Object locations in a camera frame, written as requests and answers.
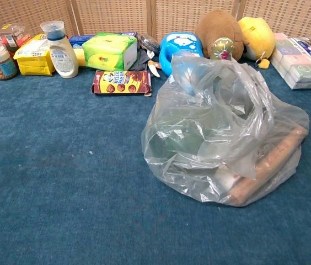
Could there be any clear plastic bag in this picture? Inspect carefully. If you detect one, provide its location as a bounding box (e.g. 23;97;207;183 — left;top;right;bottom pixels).
141;50;310;208

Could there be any yellow plush toy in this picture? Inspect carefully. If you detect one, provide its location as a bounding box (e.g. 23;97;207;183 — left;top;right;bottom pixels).
238;17;276;61

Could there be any green tissue pack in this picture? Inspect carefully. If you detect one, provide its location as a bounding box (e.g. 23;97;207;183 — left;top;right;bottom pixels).
82;32;138;71

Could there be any clear plastic food container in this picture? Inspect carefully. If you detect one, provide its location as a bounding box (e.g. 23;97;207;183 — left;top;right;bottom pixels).
0;24;32;53

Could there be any white bottle with blue cap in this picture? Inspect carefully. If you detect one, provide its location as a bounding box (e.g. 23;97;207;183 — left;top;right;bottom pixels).
40;20;79;80

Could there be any clear plastic wrapped pack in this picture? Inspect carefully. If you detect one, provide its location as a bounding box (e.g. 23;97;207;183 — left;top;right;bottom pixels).
138;35;161;53

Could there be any green decorated egg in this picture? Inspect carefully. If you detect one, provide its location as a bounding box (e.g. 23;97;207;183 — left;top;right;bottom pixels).
210;37;235;61

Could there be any small white box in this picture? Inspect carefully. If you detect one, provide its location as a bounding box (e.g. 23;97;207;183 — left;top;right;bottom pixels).
213;167;244;191

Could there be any long brown cardboard box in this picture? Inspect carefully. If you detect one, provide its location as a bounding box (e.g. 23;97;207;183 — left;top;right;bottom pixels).
228;125;308;206

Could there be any yellow snack package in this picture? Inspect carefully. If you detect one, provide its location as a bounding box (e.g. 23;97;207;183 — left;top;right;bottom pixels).
13;33;56;77

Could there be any green packet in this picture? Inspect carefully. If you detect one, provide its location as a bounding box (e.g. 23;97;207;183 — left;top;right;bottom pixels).
147;104;255;166

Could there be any blue plastic toy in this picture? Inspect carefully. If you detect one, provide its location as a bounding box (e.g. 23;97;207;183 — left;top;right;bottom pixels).
159;32;203;77

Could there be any Hello Panda biscuit box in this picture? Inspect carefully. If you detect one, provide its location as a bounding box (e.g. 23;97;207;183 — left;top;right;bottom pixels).
91;70;153;97

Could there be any dark grey cloth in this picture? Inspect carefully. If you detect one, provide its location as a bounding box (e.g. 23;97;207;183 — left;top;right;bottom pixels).
130;49;156;72

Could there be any brown plush toy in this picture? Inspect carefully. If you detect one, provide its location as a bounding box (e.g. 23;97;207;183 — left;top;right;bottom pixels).
195;9;249;61

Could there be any pastel tissue packet stack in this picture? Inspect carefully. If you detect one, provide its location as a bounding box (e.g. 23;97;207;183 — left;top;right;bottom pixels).
271;33;311;91

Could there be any yellow sponge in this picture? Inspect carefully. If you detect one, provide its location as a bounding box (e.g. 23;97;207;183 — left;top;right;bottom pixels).
74;49;87;67

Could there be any blue box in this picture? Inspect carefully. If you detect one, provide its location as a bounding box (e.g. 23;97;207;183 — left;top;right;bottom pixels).
68;35;95;50

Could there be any wicker folding screen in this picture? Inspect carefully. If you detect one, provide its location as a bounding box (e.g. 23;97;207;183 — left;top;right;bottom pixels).
0;0;311;42

